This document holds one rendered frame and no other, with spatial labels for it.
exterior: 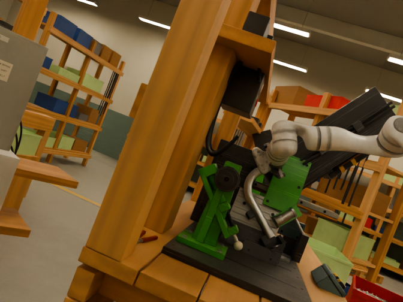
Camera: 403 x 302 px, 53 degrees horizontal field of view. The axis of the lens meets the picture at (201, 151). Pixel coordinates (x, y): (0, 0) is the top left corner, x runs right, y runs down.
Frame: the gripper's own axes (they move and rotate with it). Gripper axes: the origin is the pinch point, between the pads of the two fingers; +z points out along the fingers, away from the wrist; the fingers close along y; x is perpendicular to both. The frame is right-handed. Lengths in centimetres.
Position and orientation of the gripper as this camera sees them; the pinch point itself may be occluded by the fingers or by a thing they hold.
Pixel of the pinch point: (271, 165)
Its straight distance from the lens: 147.1
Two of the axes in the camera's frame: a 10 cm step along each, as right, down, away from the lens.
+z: 0.5, 2.8, 9.6
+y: -3.5, -8.9, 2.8
